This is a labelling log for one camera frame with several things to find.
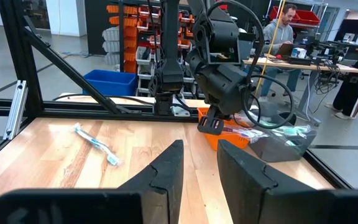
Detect rack of orange bins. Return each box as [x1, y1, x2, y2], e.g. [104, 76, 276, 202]
[103, 0, 198, 97]

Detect wooden desk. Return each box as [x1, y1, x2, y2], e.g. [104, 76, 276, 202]
[242, 55, 358, 125]

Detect purple toothbrush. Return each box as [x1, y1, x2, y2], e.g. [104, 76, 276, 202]
[224, 123, 270, 141]

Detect laptop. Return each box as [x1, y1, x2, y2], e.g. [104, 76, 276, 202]
[274, 42, 295, 58]

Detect blue plastic bin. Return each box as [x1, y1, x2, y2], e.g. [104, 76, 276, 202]
[83, 68, 138, 97]

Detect blue toothbrush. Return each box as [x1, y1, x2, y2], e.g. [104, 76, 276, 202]
[73, 122, 121, 167]

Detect yellow hanging cable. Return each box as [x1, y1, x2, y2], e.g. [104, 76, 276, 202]
[255, 0, 287, 97]

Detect dark grey plastic basket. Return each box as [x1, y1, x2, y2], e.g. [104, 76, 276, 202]
[249, 105, 318, 163]

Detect orange plastic basket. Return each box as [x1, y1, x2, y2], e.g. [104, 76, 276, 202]
[197, 107, 251, 152]

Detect red storage bin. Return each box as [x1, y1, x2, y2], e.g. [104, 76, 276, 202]
[268, 5, 321, 27]

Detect black desk monitor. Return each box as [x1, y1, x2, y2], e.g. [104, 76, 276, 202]
[334, 18, 358, 44]

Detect person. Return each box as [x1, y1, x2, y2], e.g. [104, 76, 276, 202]
[258, 2, 304, 98]
[324, 24, 358, 121]

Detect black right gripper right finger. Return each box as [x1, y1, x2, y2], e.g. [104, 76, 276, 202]
[218, 139, 358, 224]

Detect black left wrist camera cable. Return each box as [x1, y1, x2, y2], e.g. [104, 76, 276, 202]
[208, 0, 296, 130]

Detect black aluminium table frame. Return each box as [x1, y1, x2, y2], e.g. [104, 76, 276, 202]
[0, 0, 354, 190]

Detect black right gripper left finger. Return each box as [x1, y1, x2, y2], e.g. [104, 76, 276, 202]
[0, 139, 185, 224]

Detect silver aluminium bracket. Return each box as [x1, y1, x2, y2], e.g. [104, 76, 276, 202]
[3, 80, 29, 141]

